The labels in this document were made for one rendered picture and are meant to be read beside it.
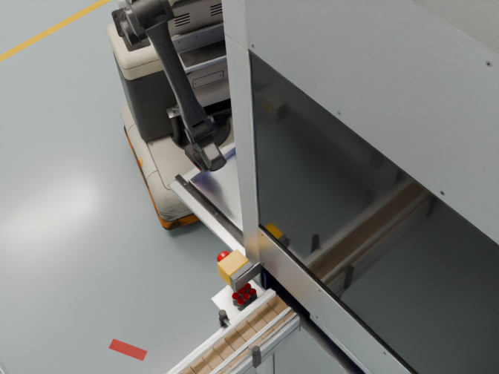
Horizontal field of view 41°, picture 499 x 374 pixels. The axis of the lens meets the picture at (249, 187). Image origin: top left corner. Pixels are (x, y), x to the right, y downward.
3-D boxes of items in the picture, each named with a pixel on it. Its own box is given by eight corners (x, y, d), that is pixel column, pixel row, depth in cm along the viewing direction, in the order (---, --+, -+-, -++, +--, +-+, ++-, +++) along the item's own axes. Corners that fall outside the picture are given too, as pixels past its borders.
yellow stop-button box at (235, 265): (255, 277, 184) (254, 264, 178) (235, 292, 181) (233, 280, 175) (237, 259, 187) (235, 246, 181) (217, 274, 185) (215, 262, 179)
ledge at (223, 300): (276, 306, 189) (276, 303, 187) (242, 335, 185) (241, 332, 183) (244, 274, 195) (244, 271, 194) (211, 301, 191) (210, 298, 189)
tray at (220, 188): (321, 204, 206) (322, 197, 203) (260, 254, 197) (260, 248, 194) (249, 142, 221) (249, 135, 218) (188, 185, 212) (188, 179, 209)
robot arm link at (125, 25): (145, -43, 163) (108, -26, 162) (171, 6, 164) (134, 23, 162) (149, 12, 208) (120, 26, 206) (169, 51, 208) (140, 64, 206)
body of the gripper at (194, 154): (204, 173, 202) (205, 162, 195) (183, 151, 205) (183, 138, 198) (220, 162, 204) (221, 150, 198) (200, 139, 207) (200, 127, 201)
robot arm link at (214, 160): (210, 113, 189) (183, 127, 187) (229, 144, 184) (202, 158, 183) (214, 132, 200) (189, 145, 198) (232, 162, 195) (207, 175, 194)
